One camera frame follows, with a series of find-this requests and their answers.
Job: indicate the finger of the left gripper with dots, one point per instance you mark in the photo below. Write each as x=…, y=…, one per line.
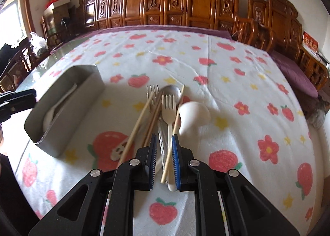
x=13, y=106
x=18, y=96

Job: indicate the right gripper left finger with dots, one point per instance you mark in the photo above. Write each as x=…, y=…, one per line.
x=137, y=174

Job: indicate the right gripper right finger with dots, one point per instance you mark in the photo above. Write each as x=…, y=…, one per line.
x=192, y=175

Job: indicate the large white plastic spoon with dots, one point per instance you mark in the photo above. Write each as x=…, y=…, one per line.
x=190, y=115

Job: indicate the white spoon in tray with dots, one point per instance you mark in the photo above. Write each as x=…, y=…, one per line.
x=48, y=118

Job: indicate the grey metal utensil tray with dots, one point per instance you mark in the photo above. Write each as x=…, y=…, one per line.
x=69, y=114

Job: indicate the dark wooden chair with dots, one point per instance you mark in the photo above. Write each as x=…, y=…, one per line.
x=21, y=65

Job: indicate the white plastic bag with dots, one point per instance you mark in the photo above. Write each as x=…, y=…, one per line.
x=39, y=44

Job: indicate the cream plastic fork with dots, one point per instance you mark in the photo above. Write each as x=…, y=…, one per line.
x=169, y=116

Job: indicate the steel fork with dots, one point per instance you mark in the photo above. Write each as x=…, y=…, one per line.
x=120, y=152

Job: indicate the steel spoon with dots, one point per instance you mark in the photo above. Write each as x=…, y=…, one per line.
x=163, y=141

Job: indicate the cardboard boxes stack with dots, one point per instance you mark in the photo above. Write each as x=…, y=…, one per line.
x=55, y=12

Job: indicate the purple seat cushion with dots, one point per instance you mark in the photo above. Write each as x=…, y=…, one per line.
x=294, y=75

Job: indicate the carved wooden armchair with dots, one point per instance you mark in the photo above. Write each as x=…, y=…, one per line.
x=250, y=32

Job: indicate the wooden side table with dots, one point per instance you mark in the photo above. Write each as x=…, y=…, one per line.
x=316, y=72

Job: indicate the carved wooden bench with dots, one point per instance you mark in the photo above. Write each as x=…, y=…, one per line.
x=279, y=17

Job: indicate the red greeting card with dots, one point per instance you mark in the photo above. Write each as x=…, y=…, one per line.
x=309, y=43

